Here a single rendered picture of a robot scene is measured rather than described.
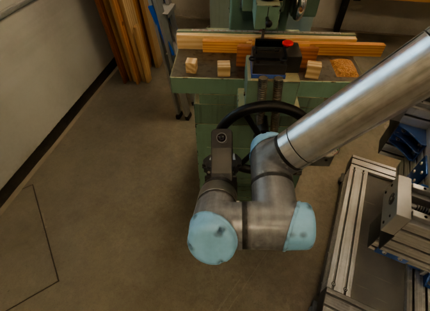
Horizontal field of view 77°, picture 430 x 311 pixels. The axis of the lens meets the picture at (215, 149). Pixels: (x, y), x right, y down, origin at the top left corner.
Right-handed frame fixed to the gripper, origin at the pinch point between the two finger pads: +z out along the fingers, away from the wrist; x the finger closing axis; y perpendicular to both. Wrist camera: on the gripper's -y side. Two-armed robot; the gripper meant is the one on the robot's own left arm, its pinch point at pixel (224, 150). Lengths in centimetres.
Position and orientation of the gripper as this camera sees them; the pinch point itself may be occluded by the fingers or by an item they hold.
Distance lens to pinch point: 71.5
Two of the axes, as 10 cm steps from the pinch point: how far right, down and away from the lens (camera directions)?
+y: 0.4, 9.4, 3.4
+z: 0.9, -3.4, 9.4
